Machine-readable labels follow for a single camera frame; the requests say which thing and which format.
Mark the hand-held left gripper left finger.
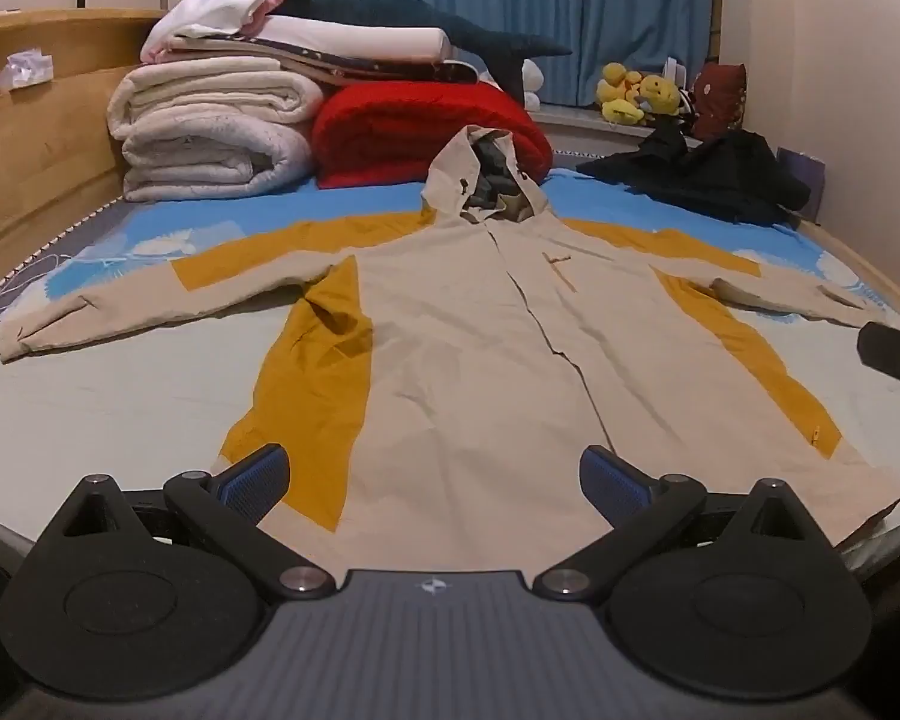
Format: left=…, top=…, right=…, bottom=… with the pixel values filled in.
left=36, top=444, right=332, bottom=602

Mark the dark red plush cushion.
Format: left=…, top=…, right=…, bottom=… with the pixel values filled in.
left=692, top=64, right=749, bottom=140

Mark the red folded blanket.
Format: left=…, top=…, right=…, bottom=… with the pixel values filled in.
left=311, top=82, right=554, bottom=190

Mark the beige and mustard hooded jacket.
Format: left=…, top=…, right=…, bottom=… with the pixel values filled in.
left=0, top=124, right=900, bottom=578

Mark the wooden headboard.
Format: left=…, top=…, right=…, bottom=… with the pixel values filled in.
left=0, top=9, right=170, bottom=295

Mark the purple box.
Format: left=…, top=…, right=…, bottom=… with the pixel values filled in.
left=778, top=148, right=827, bottom=224

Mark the blue patterned bed sheet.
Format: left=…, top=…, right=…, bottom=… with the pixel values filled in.
left=0, top=165, right=900, bottom=563

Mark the black garment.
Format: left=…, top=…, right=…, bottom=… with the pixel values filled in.
left=577, top=124, right=812, bottom=226

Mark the dark blue shark plush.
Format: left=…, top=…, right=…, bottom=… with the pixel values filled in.
left=270, top=0, right=575, bottom=110

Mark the yellow plush toy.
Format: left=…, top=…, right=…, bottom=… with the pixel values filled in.
left=637, top=75, right=682, bottom=118
left=598, top=62, right=647, bottom=125

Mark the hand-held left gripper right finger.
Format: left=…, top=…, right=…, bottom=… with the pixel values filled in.
left=532, top=444, right=835, bottom=602

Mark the white cloth with pink trim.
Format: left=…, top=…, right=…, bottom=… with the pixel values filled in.
left=141, top=0, right=286, bottom=65

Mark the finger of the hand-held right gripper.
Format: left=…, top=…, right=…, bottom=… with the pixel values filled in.
left=857, top=321, right=900, bottom=418

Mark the crumpled clear plastic wrapper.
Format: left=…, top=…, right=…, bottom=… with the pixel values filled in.
left=0, top=51, right=55, bottom=88

